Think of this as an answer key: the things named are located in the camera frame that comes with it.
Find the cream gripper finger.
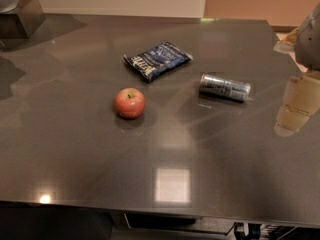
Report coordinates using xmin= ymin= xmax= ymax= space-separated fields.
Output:
xmin=274 ymin=71 xmax=320 ymax=137

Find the red apple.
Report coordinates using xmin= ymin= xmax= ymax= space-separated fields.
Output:
xmin=114 ymin=88 xmax=146 ymax=119

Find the silver drink can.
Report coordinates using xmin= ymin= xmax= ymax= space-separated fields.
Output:
xmin=199 ymin=74 xmax=251 ymax=102

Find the blue snack bag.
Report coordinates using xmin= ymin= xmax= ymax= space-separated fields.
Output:
xmin=124 ymin=42 xmax=193 ymax=83

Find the dark box stand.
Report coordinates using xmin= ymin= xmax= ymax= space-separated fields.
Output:
xmin=0 ymin=0 xmax=45 ymax=39

